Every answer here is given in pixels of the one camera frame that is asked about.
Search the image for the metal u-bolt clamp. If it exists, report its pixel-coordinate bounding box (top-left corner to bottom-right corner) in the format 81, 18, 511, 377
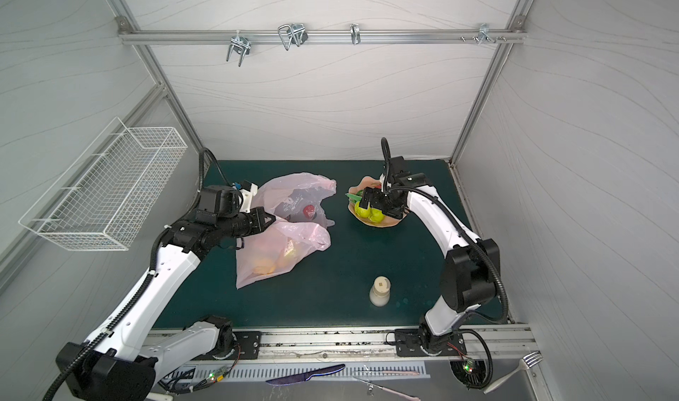
226, 31, 251, 67

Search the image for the purple plastic knife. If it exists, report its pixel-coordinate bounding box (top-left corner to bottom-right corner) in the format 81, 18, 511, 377
266, 364, 346, 386

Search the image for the metal hook clamp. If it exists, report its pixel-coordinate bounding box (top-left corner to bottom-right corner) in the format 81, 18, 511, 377
278, 23, 309, 51

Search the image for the aluminium top rail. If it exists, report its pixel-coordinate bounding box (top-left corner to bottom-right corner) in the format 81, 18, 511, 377
120, 27, 528, 46

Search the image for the red yellow peach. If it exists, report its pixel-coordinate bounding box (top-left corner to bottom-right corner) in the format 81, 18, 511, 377
302, 205, 317, 220

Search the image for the green table mat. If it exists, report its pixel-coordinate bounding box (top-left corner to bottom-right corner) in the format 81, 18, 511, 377
156, 161, 444, 329

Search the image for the peach scalloped fruit bowl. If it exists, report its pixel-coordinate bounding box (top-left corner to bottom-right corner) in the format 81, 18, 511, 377
347, 176, 407, 228

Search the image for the cream plastic bottle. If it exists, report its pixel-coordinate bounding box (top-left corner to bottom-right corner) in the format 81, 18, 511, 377
369, 277, 391, 307

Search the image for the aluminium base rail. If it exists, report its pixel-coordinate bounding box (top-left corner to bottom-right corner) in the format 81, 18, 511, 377
234, 324, 539, 365

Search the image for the silver fork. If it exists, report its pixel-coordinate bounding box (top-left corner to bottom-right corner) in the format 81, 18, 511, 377
483, 351, 544, 394

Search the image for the small metal ring clamp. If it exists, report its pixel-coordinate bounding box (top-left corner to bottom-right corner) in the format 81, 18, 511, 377
349, 24, 361, 46

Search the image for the pink plastic bag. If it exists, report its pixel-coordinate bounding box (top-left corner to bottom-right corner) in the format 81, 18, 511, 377
235, 172, 337, 289

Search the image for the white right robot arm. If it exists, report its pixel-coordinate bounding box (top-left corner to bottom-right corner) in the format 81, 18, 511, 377
359, 153, 509, 354

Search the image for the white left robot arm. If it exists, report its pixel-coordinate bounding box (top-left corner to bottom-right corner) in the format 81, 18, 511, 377
44, 181, 276, 400

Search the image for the white wire basket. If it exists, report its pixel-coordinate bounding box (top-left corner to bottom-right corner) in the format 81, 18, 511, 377
19, 117, 187, 252

